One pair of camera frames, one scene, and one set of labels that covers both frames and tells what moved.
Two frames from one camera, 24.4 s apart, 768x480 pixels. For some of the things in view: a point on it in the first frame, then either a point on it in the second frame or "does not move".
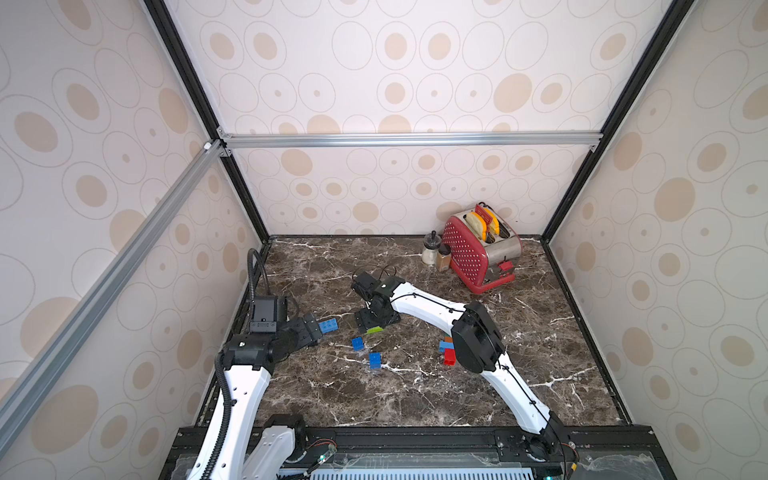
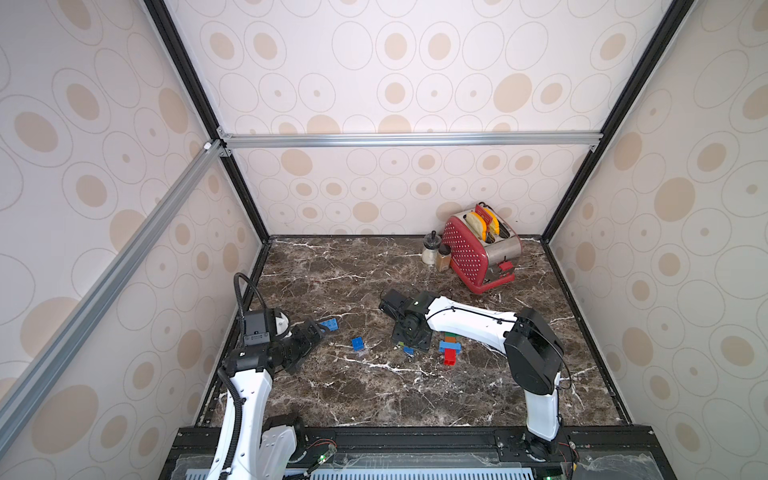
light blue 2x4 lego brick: [328, 326] does not move
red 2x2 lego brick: [450, 356] does not move
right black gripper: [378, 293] -> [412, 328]
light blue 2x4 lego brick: [445, 345] does not move
